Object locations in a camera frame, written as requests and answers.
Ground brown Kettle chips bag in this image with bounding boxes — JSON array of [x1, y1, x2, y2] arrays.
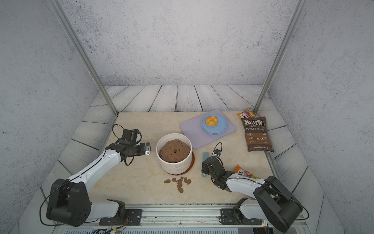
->
[[242, 117, 274, 152]]

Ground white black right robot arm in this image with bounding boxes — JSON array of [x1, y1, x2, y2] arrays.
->
[[202, 156, 306, 233]]

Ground teal scrub brush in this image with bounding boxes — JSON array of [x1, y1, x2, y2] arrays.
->
[[201, 152, 209, 177]]

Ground white ceramic pot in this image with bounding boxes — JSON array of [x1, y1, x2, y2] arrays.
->
[[156, 133, 193, 175]]

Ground brown mud in pot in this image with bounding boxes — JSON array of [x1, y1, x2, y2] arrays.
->
[[159, 139, 191, 163]]

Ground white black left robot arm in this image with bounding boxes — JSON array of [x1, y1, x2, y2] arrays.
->
[[45, 129, 151, 227]]

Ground lavender placemat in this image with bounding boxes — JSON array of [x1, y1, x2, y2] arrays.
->
[[180, 109, 237, 149]]

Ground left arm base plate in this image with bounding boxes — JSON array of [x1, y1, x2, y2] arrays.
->
[[99, 209, 143, 226]]

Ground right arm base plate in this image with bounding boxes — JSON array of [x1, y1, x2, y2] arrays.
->
[[219, 208, 263, 226]]

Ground orange pink candy bag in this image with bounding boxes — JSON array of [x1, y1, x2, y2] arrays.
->
[[234, 165, 259, 179]]

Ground blue plate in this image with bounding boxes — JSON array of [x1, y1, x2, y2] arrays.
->
[[201, 115, 228, 135]]

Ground aluminium mounting rail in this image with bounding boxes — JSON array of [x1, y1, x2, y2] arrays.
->
[[52, 204, 310, 234]]

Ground yellow food pieces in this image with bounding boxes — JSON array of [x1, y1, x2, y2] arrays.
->
[[205, 116, 218, 127]]

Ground aluminium frame post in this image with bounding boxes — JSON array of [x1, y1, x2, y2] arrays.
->
[[48, 0, 119, 117], [254, 0, 307, 112]]

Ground small snack packet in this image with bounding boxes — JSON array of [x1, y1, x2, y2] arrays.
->
[[237, 108, 259, 119]]

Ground right aluminium frame post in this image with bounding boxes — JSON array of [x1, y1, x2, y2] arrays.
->
[[254, 0, 307, 112]]

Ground left aluminium frame post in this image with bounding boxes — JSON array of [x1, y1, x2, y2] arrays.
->
[[48, 0, 119, 117]]

